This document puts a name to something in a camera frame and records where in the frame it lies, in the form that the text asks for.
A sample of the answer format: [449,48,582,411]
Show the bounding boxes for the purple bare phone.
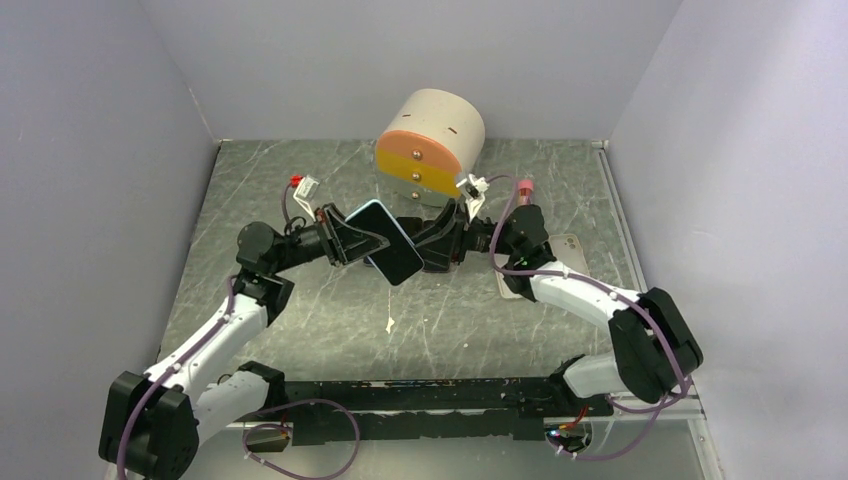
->
[423,256,453,273]

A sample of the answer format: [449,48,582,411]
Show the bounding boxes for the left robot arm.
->
[98,200,415,479]

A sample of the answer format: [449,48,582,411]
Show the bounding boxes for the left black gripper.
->
[272,204,391,274]

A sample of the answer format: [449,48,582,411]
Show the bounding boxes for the pink capped marker tube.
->
[516,179,535,206]

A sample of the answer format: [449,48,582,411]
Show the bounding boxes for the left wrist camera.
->
[290,175,321,220]

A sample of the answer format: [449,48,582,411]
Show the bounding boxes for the bare black phone removed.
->
[396,217,425,238]

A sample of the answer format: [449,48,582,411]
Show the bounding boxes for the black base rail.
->
[242,377,613,446]

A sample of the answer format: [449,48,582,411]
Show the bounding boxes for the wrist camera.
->
[456,172,489,221]
[290,175,321,220]

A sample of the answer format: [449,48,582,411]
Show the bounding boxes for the round pastel drawer cabinet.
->
[375,88,486,207]

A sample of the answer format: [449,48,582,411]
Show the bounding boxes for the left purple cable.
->
[115,182,362,480]

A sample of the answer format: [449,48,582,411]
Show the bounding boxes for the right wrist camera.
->
[456,172,489,221]

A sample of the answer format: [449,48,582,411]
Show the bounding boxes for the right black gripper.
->
[404,200,519,269]

